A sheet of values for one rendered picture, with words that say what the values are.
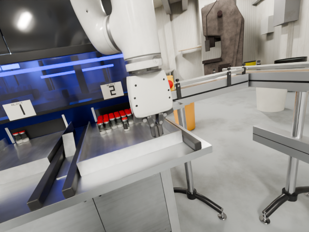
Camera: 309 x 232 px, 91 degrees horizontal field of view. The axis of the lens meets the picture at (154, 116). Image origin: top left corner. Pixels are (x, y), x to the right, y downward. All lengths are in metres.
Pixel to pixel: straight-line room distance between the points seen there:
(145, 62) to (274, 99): 3.00
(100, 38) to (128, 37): 0.07
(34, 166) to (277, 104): 3.22
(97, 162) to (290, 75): 1.00
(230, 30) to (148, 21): 5.45
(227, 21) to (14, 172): 5.72
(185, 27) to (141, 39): 7.51
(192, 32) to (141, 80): 7.49
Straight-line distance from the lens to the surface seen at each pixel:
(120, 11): 0.35
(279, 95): 3.24
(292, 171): 1.33
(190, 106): 2.43
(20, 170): 0.52
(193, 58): 7.71
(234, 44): 5.73
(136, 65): 0.33
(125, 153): 0.38
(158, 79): 0.35
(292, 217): 1.50
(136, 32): 0.33
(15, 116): 0.76
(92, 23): 0.39
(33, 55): 0.72
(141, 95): 0.34
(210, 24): 5.80
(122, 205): 0.94
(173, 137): 0.40
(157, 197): 0.98
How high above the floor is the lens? 1.08
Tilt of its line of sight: 18 degrees down
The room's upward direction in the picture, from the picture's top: 11 degrees counter-clockwise
